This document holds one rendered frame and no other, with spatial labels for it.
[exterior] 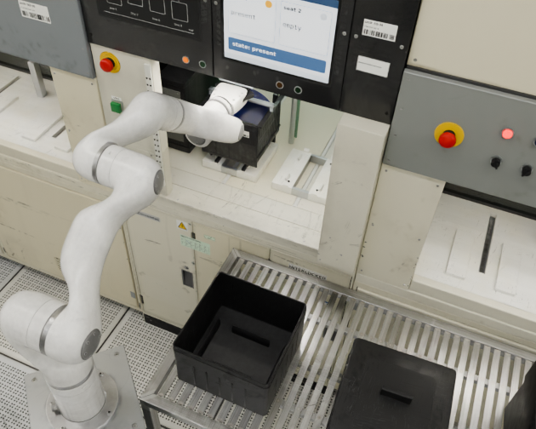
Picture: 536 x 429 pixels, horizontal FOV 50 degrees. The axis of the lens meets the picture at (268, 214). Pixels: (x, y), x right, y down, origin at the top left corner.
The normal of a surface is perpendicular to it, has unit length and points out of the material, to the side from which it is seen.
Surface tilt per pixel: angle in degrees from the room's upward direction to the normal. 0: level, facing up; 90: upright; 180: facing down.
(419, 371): 0
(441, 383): 0
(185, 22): 90
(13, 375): 0
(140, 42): 90
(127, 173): 38
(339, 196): 90
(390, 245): 90
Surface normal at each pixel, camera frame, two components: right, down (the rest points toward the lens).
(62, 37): -0.39, 0.65
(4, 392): 0.04, -0.69
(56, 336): -0.20, -0.12
